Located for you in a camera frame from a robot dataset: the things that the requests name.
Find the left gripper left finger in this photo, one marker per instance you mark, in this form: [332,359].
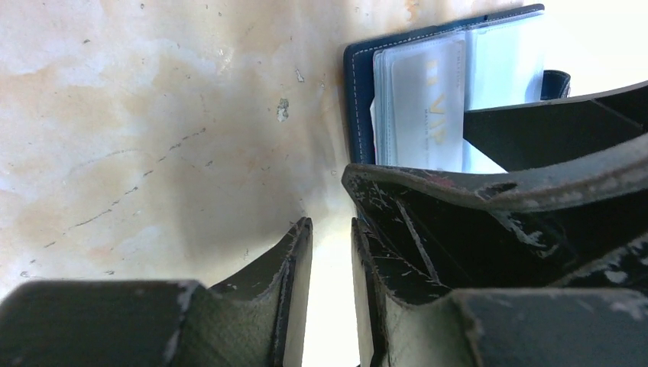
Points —
[255,317]

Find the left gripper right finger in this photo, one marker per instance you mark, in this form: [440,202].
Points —
[406,320]

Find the navy leather card holder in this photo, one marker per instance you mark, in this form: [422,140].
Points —
[504,66]

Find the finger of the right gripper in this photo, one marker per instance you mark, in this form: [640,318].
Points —
[581,223]
[554,131]

